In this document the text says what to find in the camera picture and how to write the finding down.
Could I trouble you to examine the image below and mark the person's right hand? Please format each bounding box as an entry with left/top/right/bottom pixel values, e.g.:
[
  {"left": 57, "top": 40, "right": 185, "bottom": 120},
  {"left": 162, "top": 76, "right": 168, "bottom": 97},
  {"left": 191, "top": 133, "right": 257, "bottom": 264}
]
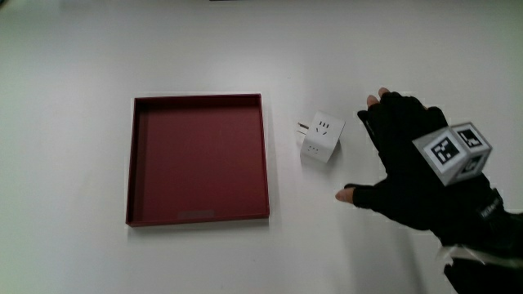
[{"left": 334, "top": 87, "right": 506, "bottom": 237}]

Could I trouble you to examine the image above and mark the dark red square tray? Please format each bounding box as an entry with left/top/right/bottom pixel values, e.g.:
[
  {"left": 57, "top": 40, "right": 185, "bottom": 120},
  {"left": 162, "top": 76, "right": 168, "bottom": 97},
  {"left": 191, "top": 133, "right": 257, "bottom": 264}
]
[{"left": 125, "top": 93, "right": 270, "bottom": 228}]

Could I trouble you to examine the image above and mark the person's right forearm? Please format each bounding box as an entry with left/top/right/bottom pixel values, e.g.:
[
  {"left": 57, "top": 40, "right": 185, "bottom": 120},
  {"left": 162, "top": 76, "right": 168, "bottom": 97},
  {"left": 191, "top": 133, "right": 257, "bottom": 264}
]
[{"left": 435, "top": 206, "right": 523, "bottom": 294}]

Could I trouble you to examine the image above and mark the white cube socket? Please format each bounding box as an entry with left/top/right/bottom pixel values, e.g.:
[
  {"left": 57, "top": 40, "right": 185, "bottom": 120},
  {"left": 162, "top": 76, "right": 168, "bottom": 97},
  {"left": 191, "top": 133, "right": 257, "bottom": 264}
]
[{"left": 296, "top": 110, "right": 346, "bottom": 164}]

